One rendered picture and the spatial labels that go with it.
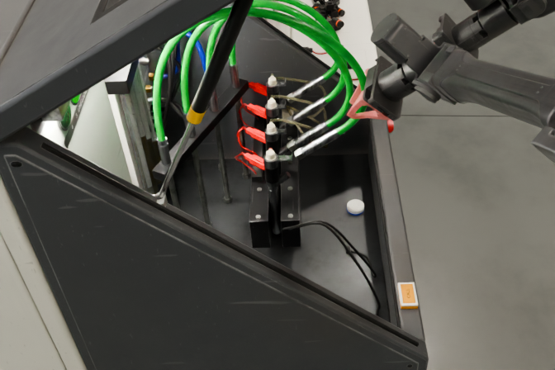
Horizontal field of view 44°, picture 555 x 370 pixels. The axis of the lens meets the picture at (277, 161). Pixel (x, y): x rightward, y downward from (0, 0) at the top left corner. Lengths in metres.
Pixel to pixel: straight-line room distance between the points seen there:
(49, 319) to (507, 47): 2.98
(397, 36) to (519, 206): 1.84
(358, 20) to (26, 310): 1.21
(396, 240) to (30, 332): 0.68
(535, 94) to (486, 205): 2.03
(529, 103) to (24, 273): 0.72
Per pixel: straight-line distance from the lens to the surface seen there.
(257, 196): 1.41
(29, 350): 1.24
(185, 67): 1.28
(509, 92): 0.85
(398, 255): 1.34
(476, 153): 3.04
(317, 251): 1.50
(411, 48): 1.09
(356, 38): 1.87
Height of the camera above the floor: 1.97
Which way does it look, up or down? 42 degrees down
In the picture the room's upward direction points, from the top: 4 degrees counter-clockwise
